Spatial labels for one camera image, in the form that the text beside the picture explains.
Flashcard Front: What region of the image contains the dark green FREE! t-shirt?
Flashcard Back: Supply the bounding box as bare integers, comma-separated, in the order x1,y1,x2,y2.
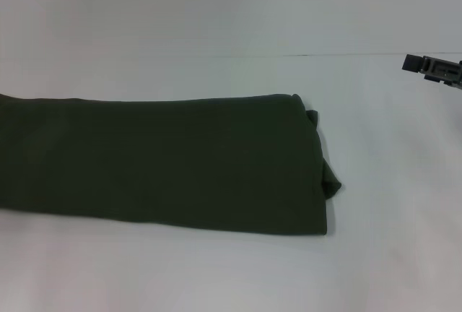
0,92,344,238

